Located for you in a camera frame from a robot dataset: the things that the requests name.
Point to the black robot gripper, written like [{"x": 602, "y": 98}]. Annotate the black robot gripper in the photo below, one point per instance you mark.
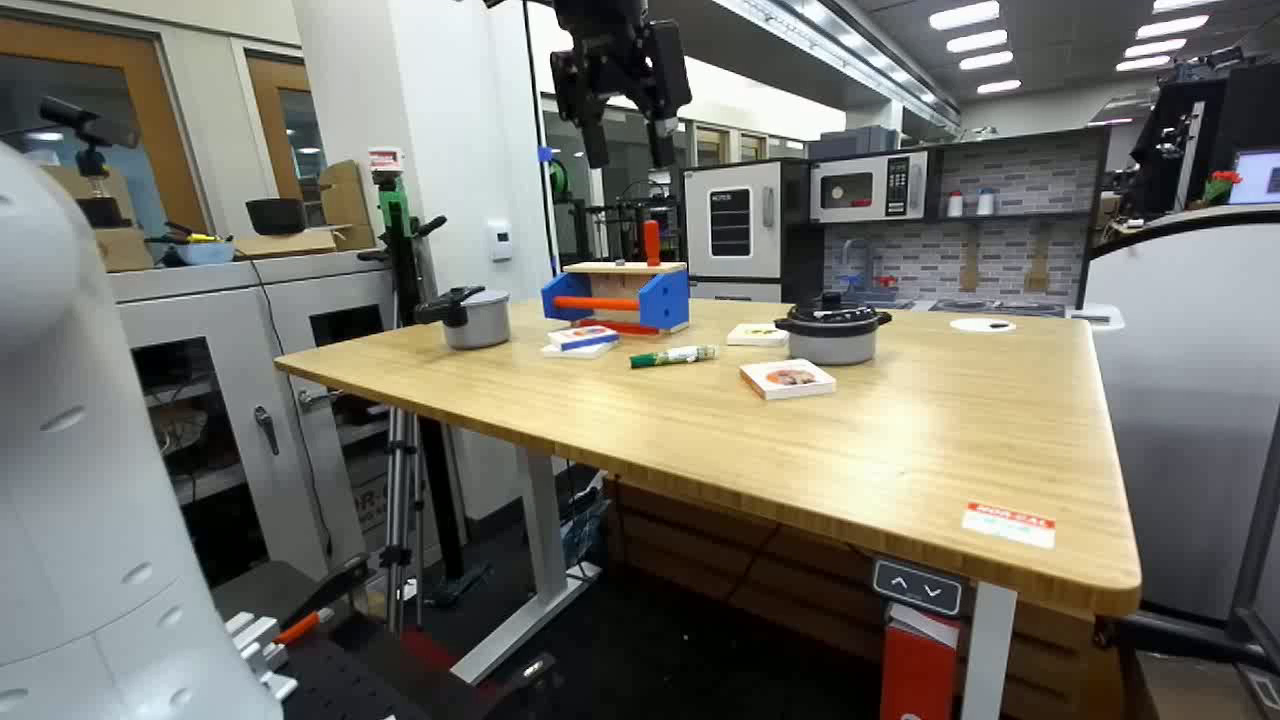
[{"x": 623, "y": 53}]

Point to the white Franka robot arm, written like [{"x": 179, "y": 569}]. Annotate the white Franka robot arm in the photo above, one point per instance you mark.
[{"x": 81, "y": 532}]

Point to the gray pot with black lid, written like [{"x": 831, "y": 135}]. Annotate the gray pot with black lid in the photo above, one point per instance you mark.
[{"x": 833, "y": 337}]

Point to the orange toy peg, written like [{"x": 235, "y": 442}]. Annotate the orange toy peg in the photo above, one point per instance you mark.
[{"x": 652, "y": 242}]

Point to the white lab oven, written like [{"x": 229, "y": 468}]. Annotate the white lab oven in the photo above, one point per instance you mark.
[{"x": 730, "y": 220}]

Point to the blue and wood toy toolbox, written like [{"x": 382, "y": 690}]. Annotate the blue and wood toy toolbox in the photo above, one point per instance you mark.
[{"x": 652, "y": 298}]

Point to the orange toy rod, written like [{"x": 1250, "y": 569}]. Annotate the orange toy rod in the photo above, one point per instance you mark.
[{"x": 593, "y": 306}]

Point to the white shapes board book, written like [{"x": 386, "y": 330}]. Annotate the white shapes board book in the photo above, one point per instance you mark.
[{"x": 581, "y": 337}]

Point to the black shelf unit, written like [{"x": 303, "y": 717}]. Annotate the black shelf unit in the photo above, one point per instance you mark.
[{"x": 803, "y": 253}]

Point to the green marker pen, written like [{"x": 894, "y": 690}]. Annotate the green marker pen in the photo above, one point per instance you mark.
[{"x": 672, "y": 357}]

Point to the gray box on shelf unit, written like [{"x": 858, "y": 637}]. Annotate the gray box on shelf unit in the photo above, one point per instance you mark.
[{"x": 850, "y": 142}]

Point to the yellow notepad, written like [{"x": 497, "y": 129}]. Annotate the yellow notepad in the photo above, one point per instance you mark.
[{"x": 756, "y": 333}]

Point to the white microwave oven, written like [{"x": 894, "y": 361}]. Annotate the white microwave oven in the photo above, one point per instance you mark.
[{"x": 867, "y": 186}]

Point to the black tripod with green clamp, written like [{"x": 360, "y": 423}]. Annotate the black tripod with green clamp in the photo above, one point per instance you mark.
[{"x": 396, "y": 253}]

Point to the upright cardboard sheet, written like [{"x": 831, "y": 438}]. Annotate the upright cardboard sheet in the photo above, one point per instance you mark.
[{"x": 351, "y": 202}]

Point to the small book with red picture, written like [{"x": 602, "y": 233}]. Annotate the small book with red picture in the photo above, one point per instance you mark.
[{"x": 786, "y": 379}]

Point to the small white jar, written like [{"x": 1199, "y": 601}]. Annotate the small white jar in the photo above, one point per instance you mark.
[
  {"x": 986, "y": 204},
  {"x": 952, "y": 204}
]

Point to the flat wooden tray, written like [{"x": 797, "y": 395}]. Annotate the flat wooden tray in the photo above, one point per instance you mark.
[{"x": 284, "y": 242}]

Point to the rectangular ceiling light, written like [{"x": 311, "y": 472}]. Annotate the rectangular ceiling light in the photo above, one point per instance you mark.
[
  {"x": 1143, "y": 62},
  {"x": 976, "y": 42},
  {"x": 986, "y": 62},
  {"x": 1156, "y": 44},
  {"x": 1172, "y": 26},
  {"x": 997, "y": 85},
  {"x": 965, "y": 14}
]

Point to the black bowl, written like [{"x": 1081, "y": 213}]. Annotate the black bowl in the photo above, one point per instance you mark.
[{"x": 274, "y": 216}]

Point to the white desk leg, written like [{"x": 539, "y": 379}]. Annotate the white desk leg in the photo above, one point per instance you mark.
[
  {"x": 990, "y": 652},
  {"x": 540, "y": 532}
]

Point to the wooden crate under desk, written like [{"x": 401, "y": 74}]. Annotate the wooden crate under desk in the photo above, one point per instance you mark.
[{"x": 744, "y": 563}]

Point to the small blue tray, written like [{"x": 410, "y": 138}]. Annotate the small blue tray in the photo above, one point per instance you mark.
[{"x": 201, "y": 248}]

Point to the brown cardboard box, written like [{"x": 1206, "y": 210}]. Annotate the brown cardboard box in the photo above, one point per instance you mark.
[{"x": 113, "y": 220}]

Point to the desk height control panel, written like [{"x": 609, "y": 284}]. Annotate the desk height control panel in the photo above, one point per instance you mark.
[{"x": 916, "y": 587}]

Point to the red box under desk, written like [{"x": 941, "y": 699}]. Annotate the red box under desk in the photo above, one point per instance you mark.
[{"x": 916, "y": 673}]

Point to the large whiteboard panel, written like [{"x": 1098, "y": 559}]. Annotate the large whiteboard panel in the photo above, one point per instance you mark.
[{"x": 1183, "y": 401}]

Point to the lit computer monitor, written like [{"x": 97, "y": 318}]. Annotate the lit computer monitor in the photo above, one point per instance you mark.
[{"x": 1257, "y": 178}]

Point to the white wall device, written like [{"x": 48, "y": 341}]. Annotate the white wall device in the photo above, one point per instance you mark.
[{"x": 497, "y": 242}]

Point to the red and white wall sign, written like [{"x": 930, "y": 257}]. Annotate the red and white wall sign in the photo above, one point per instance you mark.
[{"x": 386, "y": 162}]

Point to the grey metal frame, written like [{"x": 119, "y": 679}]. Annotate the grey metal frame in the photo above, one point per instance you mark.
[{"x": 235, "y": 284}]

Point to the black camera on stand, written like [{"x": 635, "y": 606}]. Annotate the black camera on stand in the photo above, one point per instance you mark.
[{"x": 81, "y": 125}]

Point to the black machine frame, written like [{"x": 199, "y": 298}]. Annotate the black machine frame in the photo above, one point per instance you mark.
[{"x": 1183, "y": 135}]

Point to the white metal bracket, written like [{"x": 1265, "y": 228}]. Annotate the white metal bracket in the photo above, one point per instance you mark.
[{"x": 261, "y": 652}]

